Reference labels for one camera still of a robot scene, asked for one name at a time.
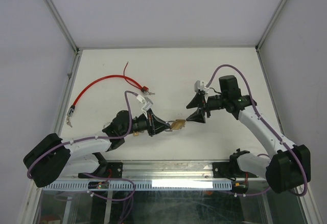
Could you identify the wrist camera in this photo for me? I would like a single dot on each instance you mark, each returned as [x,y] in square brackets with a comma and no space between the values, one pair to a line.
[201,86]
[145,103]

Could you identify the red cable lock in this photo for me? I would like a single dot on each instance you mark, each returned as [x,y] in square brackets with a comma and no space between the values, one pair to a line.
[106,87]

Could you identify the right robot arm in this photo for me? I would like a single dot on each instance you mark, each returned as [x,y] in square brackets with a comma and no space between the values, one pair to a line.
[286,165]

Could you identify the large brass padlock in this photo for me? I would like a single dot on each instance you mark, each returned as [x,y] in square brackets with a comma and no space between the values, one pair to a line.
[175,125]

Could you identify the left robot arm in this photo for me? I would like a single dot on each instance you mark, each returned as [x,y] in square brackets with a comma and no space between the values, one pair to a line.
[53,158]

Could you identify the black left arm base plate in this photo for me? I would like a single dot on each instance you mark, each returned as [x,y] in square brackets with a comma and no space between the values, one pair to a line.
[109,170]

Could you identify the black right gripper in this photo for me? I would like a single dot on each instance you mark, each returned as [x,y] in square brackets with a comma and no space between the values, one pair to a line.
[199,101]

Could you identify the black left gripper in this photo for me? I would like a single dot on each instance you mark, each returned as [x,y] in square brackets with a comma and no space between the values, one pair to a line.
[158,125]

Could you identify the white slotted cable duct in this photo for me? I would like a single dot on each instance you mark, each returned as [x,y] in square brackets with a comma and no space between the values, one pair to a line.
[151,185]

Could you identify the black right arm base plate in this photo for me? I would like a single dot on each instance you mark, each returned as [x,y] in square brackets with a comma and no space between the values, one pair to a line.
[227,170]

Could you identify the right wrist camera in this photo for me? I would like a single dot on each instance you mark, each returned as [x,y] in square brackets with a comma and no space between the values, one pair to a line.
[201,86]

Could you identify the aluminium mounting rail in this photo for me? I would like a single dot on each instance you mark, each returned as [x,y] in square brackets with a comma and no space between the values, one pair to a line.
[163,169]

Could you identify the cable lock keys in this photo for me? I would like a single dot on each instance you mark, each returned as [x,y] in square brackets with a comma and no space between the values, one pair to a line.
[68,121]

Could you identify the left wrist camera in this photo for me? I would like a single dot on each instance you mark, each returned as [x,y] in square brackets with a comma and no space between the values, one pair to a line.
[145,103]

